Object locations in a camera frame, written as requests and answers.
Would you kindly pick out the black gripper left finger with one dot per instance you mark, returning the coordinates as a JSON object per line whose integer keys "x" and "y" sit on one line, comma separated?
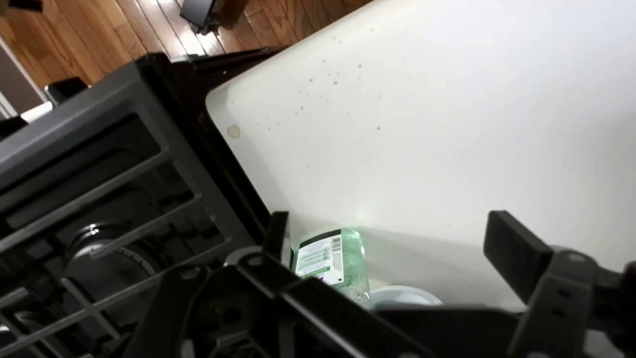
{"x": 277, "y": 236}

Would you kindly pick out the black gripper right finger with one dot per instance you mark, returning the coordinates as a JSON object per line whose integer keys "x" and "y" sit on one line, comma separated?
{"x": 517, "y": 252}

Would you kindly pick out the clear green pump soap bottle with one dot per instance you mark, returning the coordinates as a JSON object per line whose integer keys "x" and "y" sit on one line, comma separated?
{"x": 320, "y": 260}

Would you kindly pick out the white saucer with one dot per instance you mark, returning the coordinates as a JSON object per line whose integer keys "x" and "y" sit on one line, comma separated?
{"x": 404, "y": 298}

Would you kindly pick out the black gas stove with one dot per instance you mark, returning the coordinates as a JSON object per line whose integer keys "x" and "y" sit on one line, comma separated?
{"x": 100, "y": 166}

